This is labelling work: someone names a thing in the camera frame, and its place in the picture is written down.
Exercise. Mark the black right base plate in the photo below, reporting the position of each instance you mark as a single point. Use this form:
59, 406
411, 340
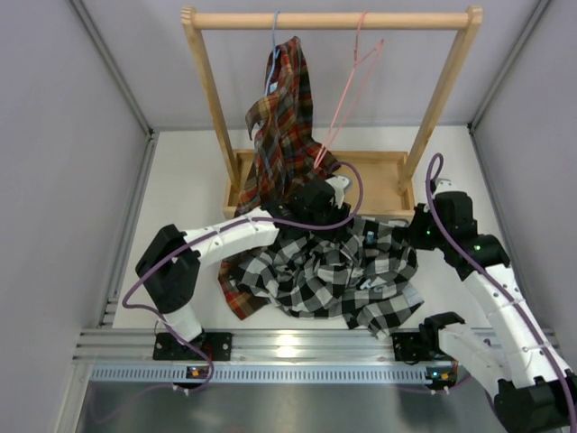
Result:
412, 348

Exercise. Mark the aluminium mounting rail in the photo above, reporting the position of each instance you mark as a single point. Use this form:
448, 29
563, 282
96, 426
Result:
245, 346

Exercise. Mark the grey slotted cable duct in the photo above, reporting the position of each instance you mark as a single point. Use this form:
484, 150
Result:
317, 374

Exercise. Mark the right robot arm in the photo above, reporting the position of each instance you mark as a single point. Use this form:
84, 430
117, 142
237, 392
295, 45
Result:
531, 386

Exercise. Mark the brown red plaid shirt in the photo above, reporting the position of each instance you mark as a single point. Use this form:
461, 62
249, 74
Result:
280, 126

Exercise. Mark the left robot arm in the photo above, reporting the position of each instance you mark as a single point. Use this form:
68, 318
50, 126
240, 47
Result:
170, 265

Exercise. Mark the blue wire hanger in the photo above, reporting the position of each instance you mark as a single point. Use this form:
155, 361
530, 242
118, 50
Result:
273, 54

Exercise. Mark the black white checkered shirt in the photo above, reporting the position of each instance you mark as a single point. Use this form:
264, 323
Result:
363, 276

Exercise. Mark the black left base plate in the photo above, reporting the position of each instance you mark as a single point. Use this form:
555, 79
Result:
194, 346

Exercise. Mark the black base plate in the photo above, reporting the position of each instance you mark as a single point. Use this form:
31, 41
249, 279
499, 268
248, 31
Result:
412, 348
194, 346

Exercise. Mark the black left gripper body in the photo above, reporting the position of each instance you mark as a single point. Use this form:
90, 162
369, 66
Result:
330, 213

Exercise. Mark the wooden clothes rack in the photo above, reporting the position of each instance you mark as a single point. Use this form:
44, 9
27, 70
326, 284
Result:
387, 175

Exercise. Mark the pink wire hanger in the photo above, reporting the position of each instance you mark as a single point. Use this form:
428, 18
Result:
346, 104

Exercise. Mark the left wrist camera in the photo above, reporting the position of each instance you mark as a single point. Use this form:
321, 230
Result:
340, 184

